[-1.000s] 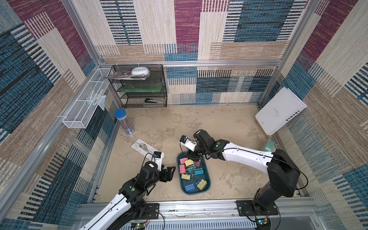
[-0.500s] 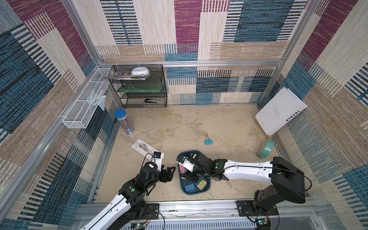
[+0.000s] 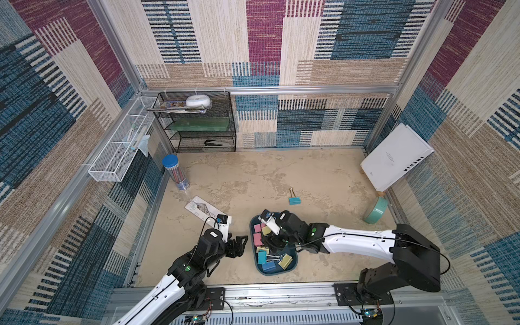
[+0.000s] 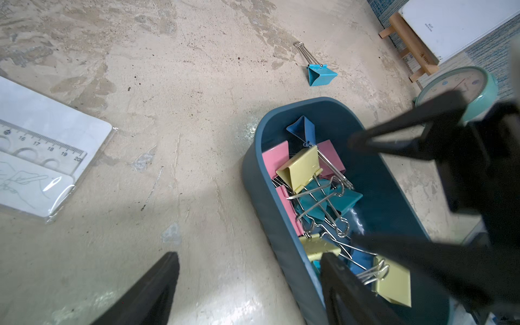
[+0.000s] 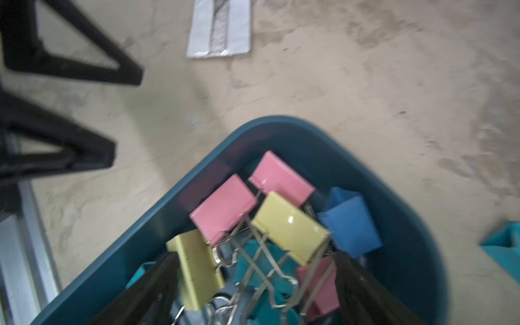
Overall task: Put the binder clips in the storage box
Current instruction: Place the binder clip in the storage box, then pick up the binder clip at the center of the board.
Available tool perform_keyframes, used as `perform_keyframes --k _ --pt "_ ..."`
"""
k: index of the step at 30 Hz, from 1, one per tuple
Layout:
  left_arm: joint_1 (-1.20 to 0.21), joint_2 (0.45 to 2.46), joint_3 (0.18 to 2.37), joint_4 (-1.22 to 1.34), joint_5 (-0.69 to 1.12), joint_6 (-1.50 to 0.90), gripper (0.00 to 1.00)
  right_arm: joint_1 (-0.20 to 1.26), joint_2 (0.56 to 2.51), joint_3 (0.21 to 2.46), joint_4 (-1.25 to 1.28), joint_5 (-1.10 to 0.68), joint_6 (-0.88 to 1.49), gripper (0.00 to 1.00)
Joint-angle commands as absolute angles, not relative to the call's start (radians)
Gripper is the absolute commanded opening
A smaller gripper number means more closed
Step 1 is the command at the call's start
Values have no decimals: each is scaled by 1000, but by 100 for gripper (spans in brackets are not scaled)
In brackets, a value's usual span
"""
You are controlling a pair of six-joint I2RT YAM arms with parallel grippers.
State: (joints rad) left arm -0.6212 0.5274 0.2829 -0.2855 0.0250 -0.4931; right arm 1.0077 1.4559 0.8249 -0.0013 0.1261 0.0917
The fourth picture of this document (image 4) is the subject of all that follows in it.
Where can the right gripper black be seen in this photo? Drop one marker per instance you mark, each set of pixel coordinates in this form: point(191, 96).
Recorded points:
point(479, 168)

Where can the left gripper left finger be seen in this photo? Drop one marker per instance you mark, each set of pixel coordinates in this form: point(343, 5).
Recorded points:
point(150, 299)

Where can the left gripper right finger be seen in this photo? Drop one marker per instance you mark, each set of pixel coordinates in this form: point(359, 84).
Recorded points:
point(347, 300)

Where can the teal plastic storage box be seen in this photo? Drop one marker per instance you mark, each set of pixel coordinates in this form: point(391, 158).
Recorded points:
point(384, 208)

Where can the teal binder clip front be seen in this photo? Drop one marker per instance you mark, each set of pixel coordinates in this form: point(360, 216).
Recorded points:
point(311, 203)

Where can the pink binder clip back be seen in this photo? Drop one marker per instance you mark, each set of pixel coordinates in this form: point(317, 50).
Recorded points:
point(289, 210)

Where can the pink binder clip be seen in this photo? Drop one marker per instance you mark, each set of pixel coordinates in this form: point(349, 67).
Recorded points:
point(276, 157)
point(331, 163)
point(289, 210)

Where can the mint green tape roll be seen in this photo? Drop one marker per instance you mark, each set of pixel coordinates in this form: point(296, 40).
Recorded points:
point(478, 87)

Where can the yellow binder clip back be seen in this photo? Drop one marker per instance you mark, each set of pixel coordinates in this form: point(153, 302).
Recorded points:
point(301, 169)

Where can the blue binder clip back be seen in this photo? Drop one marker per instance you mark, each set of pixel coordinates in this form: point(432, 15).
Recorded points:
point(304, 130)

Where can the blue binder clip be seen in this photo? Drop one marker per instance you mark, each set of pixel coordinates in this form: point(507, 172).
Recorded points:
point(304, 130)
point(360, 261)

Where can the white ruler package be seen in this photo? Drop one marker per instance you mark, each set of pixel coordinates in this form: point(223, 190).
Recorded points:
point(46, 149)

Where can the blue binder clip front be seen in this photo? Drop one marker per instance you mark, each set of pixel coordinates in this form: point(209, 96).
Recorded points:
point(360, 261)

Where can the yellow binder clip front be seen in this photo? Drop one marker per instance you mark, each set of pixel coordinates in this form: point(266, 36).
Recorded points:
point(389, 280)

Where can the wooden book stand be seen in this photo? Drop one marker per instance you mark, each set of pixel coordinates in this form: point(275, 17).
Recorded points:
point(413, 46)

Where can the white book leaning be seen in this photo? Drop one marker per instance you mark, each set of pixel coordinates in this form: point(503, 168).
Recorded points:
point(448, 27)

